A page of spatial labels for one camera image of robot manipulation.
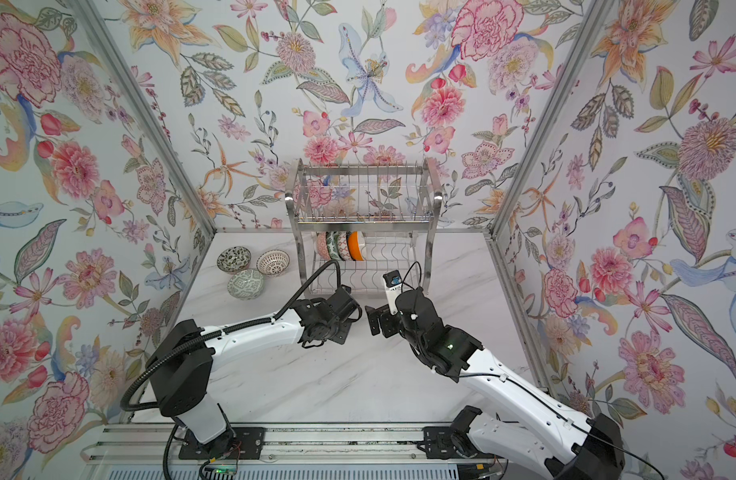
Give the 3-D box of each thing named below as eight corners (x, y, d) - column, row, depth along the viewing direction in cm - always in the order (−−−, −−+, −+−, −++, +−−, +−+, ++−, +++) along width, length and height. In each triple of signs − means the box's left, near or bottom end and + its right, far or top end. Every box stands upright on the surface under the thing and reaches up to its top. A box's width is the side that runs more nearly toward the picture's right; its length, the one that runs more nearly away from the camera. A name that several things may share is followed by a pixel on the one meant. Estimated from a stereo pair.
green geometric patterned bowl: (228, 300, 102) (223, 293, 99) (236, 276, 109) (232, 269, 106) (259, 300, 102) (256, 293, 99) (266, 276, 109) (263, 269, 106)
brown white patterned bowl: (259, 276, 110) (254, 266, 106) (264, 259, 115) (260, 249, 111) (288, 276, 110) (285, 266, 106) (292, 259, 115) (289, 249, 111)
